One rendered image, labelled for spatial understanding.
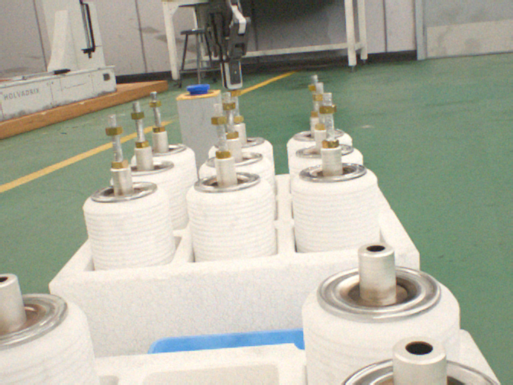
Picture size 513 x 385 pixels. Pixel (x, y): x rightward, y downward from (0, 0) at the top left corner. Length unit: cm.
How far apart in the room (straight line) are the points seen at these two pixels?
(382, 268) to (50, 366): 21
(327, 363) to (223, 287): 29
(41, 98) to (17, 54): 345
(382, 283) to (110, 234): 37
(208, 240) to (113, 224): 10
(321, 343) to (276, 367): 10
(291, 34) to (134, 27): 163
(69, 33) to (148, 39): 203
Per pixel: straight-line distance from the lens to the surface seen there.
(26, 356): 39
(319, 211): 65
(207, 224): 66
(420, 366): 26
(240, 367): 47
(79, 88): 414
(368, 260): 37
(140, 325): 68
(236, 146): 78
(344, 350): 36
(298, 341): 63
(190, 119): 106
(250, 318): 66
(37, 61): 710
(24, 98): 370
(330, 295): 38
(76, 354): 41
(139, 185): 72
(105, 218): 67
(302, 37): 578
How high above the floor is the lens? 42
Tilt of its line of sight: 15 degrees down
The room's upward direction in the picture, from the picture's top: 6 degrees counter-clockwise
